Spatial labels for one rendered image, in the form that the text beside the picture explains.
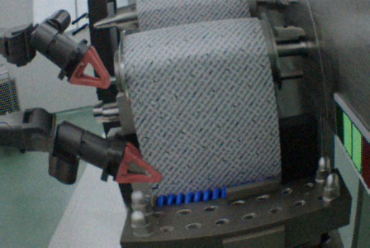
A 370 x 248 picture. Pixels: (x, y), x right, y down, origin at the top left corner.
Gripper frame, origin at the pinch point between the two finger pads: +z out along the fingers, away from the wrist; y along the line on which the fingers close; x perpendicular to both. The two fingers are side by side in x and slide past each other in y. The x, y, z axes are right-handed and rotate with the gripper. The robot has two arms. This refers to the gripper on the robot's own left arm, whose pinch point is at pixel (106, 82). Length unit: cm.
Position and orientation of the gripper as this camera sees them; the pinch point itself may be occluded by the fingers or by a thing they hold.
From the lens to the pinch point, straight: 98.9
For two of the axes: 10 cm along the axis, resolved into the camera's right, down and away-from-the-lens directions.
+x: 5.6, -7.9, -2.4
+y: 0.0, 2.9, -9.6
